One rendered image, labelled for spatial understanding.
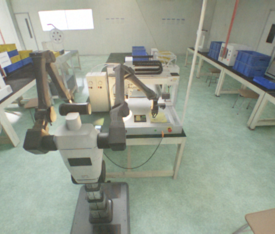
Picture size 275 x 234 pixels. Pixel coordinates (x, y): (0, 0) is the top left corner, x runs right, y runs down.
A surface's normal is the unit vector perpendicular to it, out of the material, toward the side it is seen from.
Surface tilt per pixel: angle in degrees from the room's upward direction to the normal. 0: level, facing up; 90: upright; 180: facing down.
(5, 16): 90
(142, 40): 90
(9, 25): 90
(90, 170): 90
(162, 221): 0
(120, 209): 0
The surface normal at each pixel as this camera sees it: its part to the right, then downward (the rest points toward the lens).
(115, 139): 0.04, -0.44
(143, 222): 0.00, -0.83
